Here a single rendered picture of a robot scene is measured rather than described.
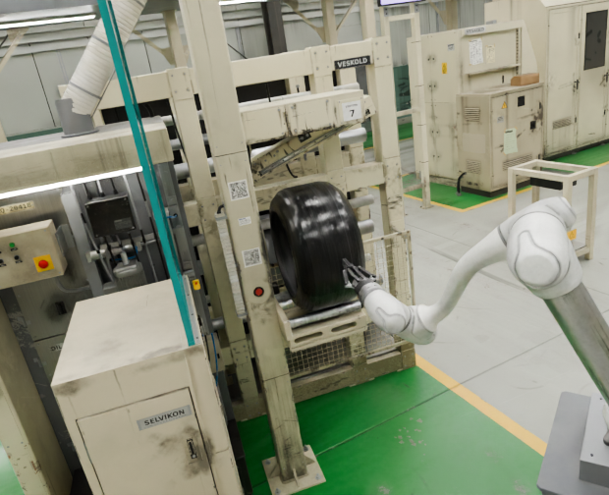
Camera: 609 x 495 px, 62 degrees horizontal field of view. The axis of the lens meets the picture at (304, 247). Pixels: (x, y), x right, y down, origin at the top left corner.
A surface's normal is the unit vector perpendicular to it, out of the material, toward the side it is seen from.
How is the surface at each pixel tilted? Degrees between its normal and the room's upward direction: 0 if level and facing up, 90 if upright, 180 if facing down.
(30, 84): 90
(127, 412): 90
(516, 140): 85
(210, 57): 90
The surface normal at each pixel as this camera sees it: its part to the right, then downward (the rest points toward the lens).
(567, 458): -0.15, -0.93
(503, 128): 0.44, 0.26
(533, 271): -0.45, 0.33
